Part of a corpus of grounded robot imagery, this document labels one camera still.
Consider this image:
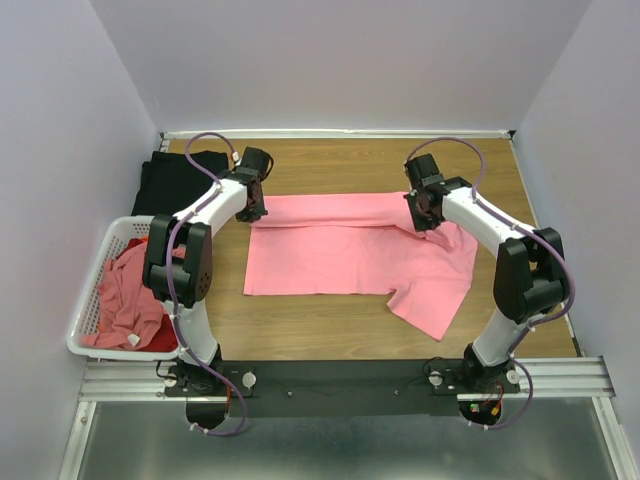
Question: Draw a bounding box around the pink t shirt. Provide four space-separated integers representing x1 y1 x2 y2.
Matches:
244 192 478 341

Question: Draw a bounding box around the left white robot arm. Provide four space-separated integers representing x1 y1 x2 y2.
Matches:
142 147 274 395

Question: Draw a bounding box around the folded black t shirt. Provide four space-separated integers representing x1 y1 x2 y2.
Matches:
131 151 213 216

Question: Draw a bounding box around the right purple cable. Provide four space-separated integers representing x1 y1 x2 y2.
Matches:
408 137 579 431

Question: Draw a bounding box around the red t shirt in basket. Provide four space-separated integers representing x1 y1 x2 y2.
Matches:
120 237 178 352

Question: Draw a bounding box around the purple cable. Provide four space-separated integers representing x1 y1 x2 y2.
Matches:
408 137 579 431
167 131 250 440

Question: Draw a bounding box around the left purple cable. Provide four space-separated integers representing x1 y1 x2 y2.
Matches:
167 131 250 440

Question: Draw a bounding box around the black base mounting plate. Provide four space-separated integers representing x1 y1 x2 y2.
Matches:
162 357 520 424

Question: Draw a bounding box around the aluminium frame rail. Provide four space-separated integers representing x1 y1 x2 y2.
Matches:
159 128 517 141

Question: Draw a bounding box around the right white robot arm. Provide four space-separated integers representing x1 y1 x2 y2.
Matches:
404 154 571 392

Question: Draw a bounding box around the white plastic laundry basket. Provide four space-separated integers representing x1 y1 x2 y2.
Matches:
66 216 179 362

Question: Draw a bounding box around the salmon t shirt in basket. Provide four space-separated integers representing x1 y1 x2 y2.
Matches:
83 243 163 351

